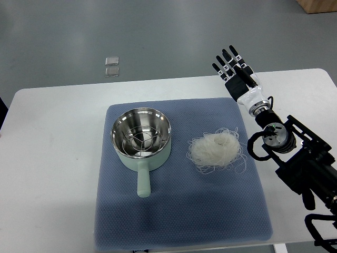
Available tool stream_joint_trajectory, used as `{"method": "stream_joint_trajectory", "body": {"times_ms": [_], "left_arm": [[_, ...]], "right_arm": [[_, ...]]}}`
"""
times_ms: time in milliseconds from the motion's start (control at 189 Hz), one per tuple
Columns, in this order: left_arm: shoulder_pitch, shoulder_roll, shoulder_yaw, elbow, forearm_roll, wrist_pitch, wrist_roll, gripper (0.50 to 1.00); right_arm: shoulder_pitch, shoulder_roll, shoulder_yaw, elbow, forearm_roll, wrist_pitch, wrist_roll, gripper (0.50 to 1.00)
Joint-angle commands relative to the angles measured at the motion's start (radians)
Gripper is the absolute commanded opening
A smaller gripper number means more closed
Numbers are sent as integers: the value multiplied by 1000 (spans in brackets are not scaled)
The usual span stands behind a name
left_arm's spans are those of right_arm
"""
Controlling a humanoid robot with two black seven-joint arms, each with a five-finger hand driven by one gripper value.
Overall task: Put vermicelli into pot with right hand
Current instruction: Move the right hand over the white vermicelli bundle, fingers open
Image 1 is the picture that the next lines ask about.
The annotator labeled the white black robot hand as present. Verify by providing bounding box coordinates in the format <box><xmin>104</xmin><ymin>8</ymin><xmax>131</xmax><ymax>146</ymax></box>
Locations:
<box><xmin>212</xmin><ymin>45</ymin><xmax>270</xmax><ymax>111</ymax></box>

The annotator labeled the white vermicelli bundle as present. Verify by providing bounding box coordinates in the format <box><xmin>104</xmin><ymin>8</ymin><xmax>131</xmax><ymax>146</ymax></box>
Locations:
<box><xmin>186</xmin><ymin>128</ymin><xmax>247</xmax><ymax>175</ymax></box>

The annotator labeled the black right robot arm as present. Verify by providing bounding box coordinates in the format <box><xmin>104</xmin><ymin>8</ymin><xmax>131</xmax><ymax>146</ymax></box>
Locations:
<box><xmin>212</xmin><ymin>46</ymin><xmax>336</xmax><ymax>252</ymax></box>

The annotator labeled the mint green steel pot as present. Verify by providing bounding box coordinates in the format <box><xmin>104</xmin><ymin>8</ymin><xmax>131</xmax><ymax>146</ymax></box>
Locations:
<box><xmin>111</xmin><ymin>108</ymin><xmax>172</xmax><ymax>198</ymax></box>

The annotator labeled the wooden box corner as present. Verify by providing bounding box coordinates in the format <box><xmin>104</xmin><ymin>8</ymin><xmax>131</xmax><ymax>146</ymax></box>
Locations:
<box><xmin>297</xmin><ymin>0</ymin><xmax>336</xmax><ymax>14</ymax></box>

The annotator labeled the upper metal floor plate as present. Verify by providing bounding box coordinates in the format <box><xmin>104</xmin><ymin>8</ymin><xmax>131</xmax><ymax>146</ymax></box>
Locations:
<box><xmin>105</xmin><ymin>56</ymin><xmax>119</xmax><ymax>66</ymax></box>

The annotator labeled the blue textured mat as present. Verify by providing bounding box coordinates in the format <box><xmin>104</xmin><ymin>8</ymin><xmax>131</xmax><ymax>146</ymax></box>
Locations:
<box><xmin>94</xmin><ymin>98</ymin><xmax>273</xmax><ymax>251</ymax></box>

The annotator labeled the black cable loop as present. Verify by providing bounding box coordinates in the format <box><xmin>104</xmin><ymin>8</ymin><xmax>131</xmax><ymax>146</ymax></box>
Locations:
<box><xmin>246</xmin><ymin>131</ymin><xmax>272</xmax><ymax>161</ymax></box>

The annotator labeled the wire steaming rack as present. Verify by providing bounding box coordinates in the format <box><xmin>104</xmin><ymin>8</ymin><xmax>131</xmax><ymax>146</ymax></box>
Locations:
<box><xmin>122</xmin><ymin>125</ymin><xmax>163</xmax><ymax>157</ymax></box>

